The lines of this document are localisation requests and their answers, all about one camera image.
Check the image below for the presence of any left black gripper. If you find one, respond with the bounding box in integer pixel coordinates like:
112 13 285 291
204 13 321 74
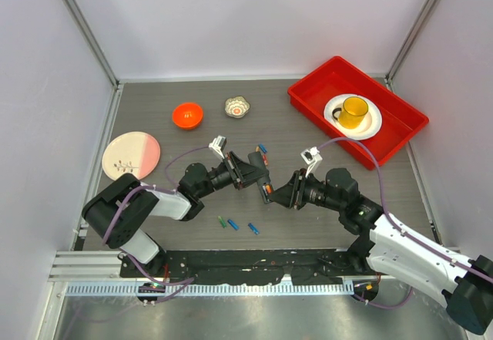
196 152 269 200

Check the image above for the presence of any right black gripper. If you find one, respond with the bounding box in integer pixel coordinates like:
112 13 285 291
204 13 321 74
268 167 344 212

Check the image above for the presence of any black remote control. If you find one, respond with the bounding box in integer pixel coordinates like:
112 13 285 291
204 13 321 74
248 151 273 204

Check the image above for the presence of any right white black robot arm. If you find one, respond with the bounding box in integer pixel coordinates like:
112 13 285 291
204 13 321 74
270 168 492 335

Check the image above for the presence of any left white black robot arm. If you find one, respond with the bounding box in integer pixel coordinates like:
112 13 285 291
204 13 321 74
82 151 270 278

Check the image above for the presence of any blue battery middle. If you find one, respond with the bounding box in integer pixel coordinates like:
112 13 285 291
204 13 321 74
227 219 240 231

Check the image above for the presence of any green battery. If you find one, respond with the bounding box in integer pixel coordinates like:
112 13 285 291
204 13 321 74
217 216 227 228

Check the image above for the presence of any blue battery right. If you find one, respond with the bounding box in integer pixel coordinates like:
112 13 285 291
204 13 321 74
248 223 260 235

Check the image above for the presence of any small patterned flower bowl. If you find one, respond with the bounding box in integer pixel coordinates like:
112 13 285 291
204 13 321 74
224 96 250 119

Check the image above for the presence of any orange bowl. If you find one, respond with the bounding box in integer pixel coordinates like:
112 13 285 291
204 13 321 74
172 103 203 130

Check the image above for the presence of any yellow glass mug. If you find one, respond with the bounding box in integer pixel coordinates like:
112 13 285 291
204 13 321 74
332 96 369 130

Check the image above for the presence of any red plastic bin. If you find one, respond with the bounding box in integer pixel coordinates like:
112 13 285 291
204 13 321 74
287 56 429 166

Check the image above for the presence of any white plate in bin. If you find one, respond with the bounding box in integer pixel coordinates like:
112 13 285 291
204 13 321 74
324 94 383 140

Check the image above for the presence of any pink white floral plate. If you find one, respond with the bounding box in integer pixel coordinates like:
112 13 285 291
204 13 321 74
102 131 161 180

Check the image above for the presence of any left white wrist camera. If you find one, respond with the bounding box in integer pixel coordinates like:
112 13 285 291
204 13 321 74
208 136 226 160

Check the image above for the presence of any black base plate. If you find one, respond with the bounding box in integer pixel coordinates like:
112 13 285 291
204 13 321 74
118 249 384 286

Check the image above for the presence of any slotted cable duct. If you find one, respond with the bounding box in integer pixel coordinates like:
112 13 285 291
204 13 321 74
65 280 354 298

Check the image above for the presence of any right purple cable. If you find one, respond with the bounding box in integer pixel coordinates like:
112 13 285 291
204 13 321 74
317 136 493 311

